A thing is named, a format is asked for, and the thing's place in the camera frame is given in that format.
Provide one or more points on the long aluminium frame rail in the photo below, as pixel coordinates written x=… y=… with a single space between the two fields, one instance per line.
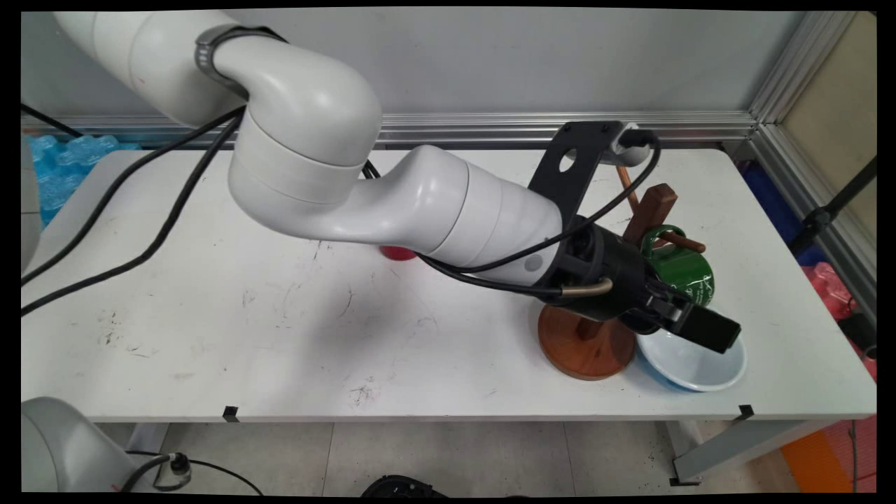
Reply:
x=490 y=129

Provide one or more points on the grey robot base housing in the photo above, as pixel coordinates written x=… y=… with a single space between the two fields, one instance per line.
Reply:
x=63 y=448

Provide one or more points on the orange crate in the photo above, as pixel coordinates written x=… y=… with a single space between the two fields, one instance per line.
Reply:
x=812 y=462

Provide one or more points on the light blue bowl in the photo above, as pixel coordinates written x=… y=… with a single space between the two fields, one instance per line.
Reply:
x=693 y=367

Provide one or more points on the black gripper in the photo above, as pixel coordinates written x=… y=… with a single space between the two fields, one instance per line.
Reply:
x=609 y=266

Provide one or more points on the pink plastic bag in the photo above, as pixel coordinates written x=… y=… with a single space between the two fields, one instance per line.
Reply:
x=826 y=287

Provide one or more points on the grey table leg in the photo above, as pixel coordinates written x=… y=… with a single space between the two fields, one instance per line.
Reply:
x=735 y=448

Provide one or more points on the black tripod pole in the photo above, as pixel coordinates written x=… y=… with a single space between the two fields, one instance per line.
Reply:
x=833 y=206

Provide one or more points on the blue bin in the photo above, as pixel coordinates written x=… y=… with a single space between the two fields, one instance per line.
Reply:
x=770 y=203

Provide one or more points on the short aluminium frame rail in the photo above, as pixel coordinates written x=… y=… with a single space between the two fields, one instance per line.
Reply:
x=784 y=157

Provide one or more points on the black tape marker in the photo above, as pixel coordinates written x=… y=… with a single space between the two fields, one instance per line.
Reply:
x=231 y=414
x=746 y=412

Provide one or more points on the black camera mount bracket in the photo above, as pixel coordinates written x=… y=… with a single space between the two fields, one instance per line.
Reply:
x=553 y=192

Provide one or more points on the black rounded floor object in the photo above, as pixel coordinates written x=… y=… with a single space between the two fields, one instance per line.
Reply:
x=402 y=486

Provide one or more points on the blue plastic bag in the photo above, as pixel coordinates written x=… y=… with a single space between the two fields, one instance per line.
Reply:
x=63 y=168

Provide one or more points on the wooden mug tree stand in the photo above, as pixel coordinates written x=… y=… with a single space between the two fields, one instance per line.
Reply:
x=581 y=350

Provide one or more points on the aluminium frame post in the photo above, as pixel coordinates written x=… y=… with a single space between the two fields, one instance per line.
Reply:
x=791 y=70

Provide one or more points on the black tube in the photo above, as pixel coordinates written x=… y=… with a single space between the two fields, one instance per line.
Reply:
x=859 y=334

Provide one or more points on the red mug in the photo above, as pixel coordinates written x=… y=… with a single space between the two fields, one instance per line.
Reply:
x=397 y=253

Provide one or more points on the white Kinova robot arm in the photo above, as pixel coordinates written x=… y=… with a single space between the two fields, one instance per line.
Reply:
x=315 y=105

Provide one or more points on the green enamel mug white print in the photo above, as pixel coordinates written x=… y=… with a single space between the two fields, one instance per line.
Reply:
x=682 y=269

